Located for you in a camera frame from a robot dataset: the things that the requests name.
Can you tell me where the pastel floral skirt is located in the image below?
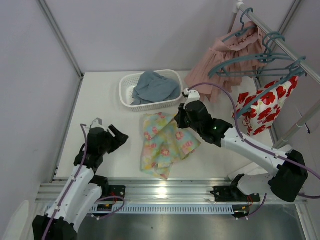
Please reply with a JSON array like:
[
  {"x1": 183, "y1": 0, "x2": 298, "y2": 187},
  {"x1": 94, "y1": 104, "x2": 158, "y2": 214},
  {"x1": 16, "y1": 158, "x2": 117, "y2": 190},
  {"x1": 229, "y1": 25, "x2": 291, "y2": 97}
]
[{"x1": 140, "y1": 112, "x2": 201, "y2": 180}]

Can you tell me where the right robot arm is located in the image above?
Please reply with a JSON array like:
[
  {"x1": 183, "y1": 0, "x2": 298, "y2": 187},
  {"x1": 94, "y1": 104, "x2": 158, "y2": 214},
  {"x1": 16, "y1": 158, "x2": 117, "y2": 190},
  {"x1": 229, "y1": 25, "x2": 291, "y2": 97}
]
[{"x1": 174, "y1": 100, "x2": 308, "y2": 203}]

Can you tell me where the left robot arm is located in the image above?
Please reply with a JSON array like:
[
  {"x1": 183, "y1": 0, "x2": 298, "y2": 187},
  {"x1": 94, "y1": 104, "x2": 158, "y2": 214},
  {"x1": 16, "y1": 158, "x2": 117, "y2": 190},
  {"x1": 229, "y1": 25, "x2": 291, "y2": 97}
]
[{"x1": 32, "y1": 123, "x2": 129, "y2": 240}]

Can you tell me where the red poppy skirt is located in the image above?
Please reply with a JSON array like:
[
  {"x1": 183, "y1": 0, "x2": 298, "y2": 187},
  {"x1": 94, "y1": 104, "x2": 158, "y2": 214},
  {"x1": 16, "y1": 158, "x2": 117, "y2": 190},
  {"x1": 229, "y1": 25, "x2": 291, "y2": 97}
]
[{"x1": 239, "y1": 76, "x2": 299, "y2": 136}]

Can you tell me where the pink ruffled skirt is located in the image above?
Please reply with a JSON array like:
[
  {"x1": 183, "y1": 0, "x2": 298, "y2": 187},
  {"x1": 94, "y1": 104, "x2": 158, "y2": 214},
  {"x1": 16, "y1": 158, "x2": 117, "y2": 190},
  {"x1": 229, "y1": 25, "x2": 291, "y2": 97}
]
[{"x1": 184, "y1": 21, "x2": 266, "y2": 93}]

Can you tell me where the teal empty hanger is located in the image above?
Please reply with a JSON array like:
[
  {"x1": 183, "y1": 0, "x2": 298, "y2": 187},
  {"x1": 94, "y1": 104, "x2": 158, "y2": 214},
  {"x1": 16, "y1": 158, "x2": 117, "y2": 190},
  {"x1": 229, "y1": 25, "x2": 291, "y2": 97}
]
[{"x1": 208, "y1": 36, "x2": 294, "y2": 79}]

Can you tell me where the teal hanger with pink skirt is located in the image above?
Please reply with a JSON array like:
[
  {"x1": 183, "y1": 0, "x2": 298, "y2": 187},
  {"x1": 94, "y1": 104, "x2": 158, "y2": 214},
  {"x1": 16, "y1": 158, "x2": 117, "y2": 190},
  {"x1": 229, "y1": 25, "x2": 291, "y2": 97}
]
[{"x1": 219, "y1": 7, "x2": 258, "y2": 43}]

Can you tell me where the blue grey cloth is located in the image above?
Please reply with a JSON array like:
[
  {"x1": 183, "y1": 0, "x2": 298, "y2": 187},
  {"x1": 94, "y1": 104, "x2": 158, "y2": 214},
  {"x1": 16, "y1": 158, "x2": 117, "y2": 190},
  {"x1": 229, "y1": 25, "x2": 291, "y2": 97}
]
[{"x1": 131, "y1": 71, "x2": 181, "y2": 106}]

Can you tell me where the white plastic basket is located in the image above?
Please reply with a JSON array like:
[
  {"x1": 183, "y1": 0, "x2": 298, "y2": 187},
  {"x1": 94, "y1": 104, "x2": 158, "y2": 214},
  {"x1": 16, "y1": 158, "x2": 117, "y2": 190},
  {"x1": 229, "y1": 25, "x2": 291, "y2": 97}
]
[{"x1": 119, "y1": 69, "x2": 184, "y2": 112}]

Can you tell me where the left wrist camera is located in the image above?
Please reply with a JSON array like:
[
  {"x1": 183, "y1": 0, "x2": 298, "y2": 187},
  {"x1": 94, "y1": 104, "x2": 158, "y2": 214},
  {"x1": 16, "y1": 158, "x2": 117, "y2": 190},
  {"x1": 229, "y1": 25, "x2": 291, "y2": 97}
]
[{"x1": 89, "y1": 117, "x2": 105, "y2": 129}]

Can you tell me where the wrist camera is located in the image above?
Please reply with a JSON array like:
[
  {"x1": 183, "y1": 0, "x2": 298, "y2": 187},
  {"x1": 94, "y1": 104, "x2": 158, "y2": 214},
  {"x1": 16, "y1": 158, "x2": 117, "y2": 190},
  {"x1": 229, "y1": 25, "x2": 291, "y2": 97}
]
[
  {"x1": 182, "y1": 88, "x2": 200, "y2": 107},
  {"x1": 89, "y1": 117, "x2": 105, "y2": 129}
]

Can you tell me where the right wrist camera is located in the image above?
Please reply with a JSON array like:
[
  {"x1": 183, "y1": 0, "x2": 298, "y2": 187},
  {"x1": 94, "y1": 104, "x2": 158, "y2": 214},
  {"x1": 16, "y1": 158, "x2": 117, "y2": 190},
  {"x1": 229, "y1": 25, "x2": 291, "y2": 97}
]
[{"x1": 182, "y1": 88, "x2": 200, "y2": 107}]

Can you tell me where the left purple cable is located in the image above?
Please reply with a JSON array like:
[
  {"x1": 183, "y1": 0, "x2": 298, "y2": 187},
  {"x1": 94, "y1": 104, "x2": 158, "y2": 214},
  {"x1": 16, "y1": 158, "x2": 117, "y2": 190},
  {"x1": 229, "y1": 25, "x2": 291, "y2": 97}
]
[{"x1": 41, "y1": 123, "x2": 126, "y2": 240}]

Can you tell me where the purple cable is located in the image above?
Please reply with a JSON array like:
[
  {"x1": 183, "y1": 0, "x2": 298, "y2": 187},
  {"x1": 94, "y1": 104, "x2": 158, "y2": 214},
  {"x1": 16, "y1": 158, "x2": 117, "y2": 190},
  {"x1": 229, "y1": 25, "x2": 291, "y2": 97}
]
[
  {"x1": 41, "y1": 123, "x2": 126, "y2": 240},
  {"x1": 187, "y1": 82, "x2": 320, "y2": 221}
]

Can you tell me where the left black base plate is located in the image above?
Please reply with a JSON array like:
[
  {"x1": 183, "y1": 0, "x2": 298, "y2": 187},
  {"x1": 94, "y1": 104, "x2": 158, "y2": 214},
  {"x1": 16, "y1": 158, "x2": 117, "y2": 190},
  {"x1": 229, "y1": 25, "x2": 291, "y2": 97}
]
[{"x1": 101, "y1": 185, "x2": 126, "y2": 198}]

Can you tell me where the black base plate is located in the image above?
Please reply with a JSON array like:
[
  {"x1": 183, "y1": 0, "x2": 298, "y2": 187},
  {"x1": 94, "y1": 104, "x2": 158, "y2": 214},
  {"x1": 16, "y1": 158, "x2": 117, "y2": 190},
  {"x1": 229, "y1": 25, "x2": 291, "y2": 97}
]
[
  {"x1": 210, "y1": 185, "x2": 261, "y2": 203},
  {"x1": 101, "y1": 185, "x2": 126, "y2": 198}
]

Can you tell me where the aluminium mounting rail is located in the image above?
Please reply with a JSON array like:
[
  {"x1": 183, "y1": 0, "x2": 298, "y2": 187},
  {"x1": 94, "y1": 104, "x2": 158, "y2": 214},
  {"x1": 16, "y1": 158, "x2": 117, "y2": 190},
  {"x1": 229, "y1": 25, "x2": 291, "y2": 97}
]
[{"x1": 35, "y1": 178, "x2": 308, "y2": 205}]

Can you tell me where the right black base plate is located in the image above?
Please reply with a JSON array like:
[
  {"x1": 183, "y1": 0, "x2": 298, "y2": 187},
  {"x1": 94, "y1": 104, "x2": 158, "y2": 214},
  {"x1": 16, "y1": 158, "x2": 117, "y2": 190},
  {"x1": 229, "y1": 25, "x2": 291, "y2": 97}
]
[{"x1": 210, "y1": 185, "x2": 261, "y2": 203}]

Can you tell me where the white slotted cable duct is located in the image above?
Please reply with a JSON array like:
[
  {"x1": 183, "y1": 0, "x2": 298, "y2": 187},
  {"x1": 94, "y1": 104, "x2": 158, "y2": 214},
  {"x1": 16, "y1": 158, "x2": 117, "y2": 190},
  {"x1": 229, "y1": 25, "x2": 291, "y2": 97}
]
[{"x1": 89, "y1": 203, "x2": 237, "y2": 215}]

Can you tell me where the metal clothes rail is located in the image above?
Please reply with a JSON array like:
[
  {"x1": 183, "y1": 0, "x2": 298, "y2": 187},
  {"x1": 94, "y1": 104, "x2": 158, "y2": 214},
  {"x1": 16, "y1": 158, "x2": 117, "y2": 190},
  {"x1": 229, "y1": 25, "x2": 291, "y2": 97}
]
[{"x1": 235, "y1": 0, "x2": 320, "y2": 83}]

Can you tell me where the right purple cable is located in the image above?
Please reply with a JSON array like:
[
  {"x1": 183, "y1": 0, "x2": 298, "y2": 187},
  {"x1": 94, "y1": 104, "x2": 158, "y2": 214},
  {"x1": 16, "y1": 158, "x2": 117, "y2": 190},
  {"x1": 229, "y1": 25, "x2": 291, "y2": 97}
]
[{"x1": 187, "y1": 82, "x2": 320, "y2": 221}]

